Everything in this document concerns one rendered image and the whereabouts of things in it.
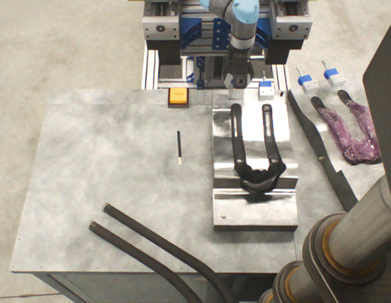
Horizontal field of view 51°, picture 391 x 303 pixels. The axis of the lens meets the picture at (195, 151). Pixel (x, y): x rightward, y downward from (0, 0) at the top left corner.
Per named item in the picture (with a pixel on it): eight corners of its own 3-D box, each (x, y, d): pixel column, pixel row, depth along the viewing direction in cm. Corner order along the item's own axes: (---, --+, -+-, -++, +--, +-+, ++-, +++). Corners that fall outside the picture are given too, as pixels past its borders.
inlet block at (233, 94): (227, 72, 152) (228, 62, 148) (240, 72, 152) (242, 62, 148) (228, 100, 146) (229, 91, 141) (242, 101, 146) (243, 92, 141)
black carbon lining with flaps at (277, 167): (228, 106, 146) (230, 89, 138) (274, 106, 146) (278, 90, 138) (232, 196, 129) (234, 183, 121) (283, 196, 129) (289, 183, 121)
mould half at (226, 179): (211, 104, 155) (212, 81, 143) (280, 104, 155) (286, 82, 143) (213, 231, 130) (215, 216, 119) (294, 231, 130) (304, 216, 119)
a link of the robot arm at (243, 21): (242, -13, 116) (266, 0, 114) (239, 17, 126) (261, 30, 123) (225, 1, 114) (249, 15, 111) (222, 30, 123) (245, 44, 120)
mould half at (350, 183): (286, 97, 157) (292, 78, 147) (347, 82, 160) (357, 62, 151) (347, 214, 133) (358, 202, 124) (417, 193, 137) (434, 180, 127)
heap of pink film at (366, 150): (311, 110, 147) (317, 97, 140) (355, 98, 149) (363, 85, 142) (344, 171, 134) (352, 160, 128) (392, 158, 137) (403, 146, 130)
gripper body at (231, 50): (248, 56, 140) (252, 30, 129) (249, 76, 136) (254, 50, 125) (226, 56, 140) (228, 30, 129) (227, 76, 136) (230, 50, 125)
